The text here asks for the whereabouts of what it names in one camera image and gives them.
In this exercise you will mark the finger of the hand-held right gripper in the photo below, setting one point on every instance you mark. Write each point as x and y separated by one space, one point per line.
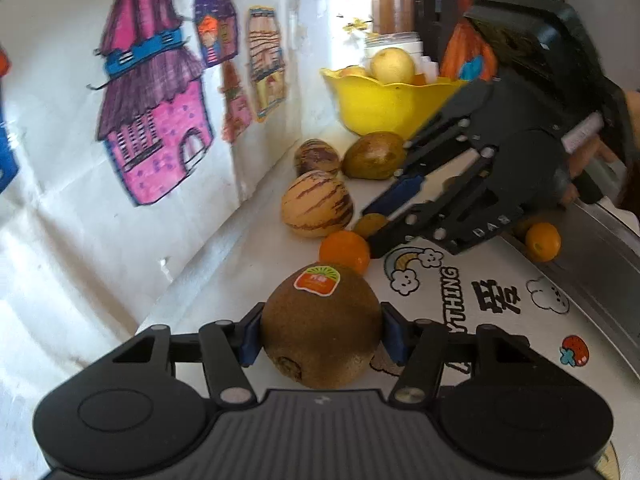
425 220
400 192

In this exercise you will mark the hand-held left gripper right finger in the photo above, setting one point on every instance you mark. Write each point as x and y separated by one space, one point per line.
395 337

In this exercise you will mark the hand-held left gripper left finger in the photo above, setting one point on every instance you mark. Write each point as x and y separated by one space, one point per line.
248 337

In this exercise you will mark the green-brown mango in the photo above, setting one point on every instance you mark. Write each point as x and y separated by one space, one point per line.
375 155

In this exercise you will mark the brown kiwi with sticker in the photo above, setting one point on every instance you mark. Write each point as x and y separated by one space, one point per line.
320 325

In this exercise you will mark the small orange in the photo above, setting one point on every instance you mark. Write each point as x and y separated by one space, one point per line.
342 252
542 242

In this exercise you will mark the pale striped pepino melon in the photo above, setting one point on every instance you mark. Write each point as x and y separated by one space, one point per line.
316 203

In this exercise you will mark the dark striped pepino melon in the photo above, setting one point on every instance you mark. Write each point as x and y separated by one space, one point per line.
316 157

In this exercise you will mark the metal tray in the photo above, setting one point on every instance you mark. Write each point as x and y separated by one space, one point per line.
600 270

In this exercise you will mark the person's right hand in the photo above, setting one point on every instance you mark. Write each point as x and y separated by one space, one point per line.
595 156

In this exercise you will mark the printed white tablecloth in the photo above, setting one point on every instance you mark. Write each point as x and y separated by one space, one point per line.
475 310

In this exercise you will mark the yellow plastic bowl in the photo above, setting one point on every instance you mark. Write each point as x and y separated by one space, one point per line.
385 105

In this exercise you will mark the orange fruit in bowl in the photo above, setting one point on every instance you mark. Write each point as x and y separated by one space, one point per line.
419 79

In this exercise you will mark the yellow pear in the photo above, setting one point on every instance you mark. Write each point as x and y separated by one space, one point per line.
392 65

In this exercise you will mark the orange dress figure door poster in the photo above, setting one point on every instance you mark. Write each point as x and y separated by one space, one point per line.
465 45

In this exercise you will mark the white carton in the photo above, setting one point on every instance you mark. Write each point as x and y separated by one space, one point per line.
430 67

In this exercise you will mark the white cup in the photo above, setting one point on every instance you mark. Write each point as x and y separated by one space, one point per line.
395 40

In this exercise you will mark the yellow flower twig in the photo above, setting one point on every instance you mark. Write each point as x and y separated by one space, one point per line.
356 22

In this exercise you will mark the drawing of coloured houses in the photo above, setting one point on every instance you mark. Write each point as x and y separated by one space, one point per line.
75 160

